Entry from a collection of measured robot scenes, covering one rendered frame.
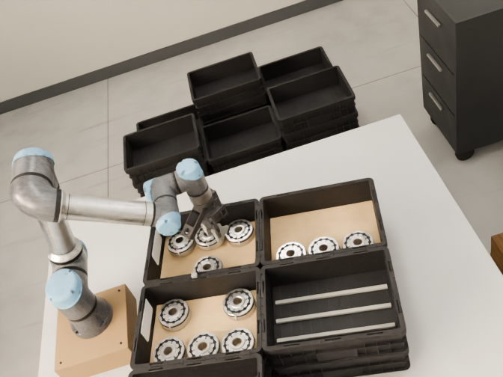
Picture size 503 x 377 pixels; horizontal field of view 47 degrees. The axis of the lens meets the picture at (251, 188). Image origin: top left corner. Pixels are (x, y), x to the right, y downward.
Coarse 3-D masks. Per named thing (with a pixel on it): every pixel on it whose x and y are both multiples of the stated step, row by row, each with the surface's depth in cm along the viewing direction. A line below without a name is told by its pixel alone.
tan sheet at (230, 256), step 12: (252, 240) 205; (168, 252) 211; (192, 252) 208; (204, 252) 207; (216, 252) 206; (228, 252) 204; (240, 252) 203; (252, 252) 201; (168, 264) 207; (180, 264) 206; (192, 264) 205; (228, 264) 200; (240, 264) 199; (168, 276) 204
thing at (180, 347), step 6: (162, 342) 181; (168, 342) 181; (174, 342) 180; (180, 342) 180; (156, 348) 180; (180, 348) 179; (156, 354) 179; (174, 354) 177; (180, 354) 177; (156, 360) 177; (162, 360) 177; (168, 360) 176
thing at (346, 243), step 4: (352, 232) 192; (356, 232) 192; (360, 232) 191; (364, 232) 191; (348, 236) 192; (352, 236) 191; (364, 236) 190; (368, 236) 190; (344, 240) 191; (348, 240) 190; (368, 240) 188; (372, 240) 188; (344, 244) 190; (348, 244) 189; (368, 244) 187
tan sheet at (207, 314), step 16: (160, 304) 196; (192, 304) 192; (208, 304) 191; (192, 320) 188; (208, 320) 187; (224, 320) 185; (256, 320) 182; (160, 336) 187; (176, 336) 186; (192, 336) 184; (224, 336) 181; (256, 336) 178
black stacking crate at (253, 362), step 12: (252, 360) 163; (168, 372) 167; (180, 372) 167; (192, 372) 167; (204, 372) 168; (216, 372) 168; (228, 372) 168; (240, 372) 168; (252, 372) 168; (264, 372) 165
